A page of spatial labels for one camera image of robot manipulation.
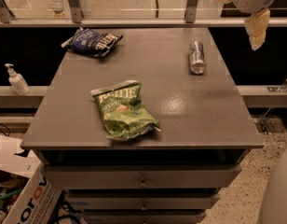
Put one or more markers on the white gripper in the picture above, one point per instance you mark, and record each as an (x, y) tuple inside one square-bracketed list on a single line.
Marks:
[(256, 25)]

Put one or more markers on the silver redbull can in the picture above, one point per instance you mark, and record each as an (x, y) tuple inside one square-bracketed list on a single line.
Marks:
[(197, 63)]

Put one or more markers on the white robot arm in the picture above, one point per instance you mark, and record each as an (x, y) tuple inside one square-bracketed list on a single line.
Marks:
[(273, 208)]

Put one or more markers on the blue Kettle chip bag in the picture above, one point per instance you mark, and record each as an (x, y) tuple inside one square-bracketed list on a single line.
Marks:
[(92, 43)]

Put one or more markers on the green Kettle chip bag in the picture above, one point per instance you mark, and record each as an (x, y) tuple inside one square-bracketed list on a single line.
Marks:
[(123, 114)]

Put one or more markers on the grey drawer cabinet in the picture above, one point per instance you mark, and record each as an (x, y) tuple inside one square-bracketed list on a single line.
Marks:
[(167, 177)]

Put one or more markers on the white pump soap bottle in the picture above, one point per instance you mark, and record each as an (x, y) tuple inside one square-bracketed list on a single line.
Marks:
[(17, 81)]

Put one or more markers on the white cardboard box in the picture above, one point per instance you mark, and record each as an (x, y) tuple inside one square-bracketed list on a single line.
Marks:
[(27, 195)]

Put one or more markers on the metal bracket on ledge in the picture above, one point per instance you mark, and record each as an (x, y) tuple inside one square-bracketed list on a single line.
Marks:
[(280, 88)]

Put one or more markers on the grey metal railing frame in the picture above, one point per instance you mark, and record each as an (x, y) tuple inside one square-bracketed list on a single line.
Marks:
[(108, 13)]

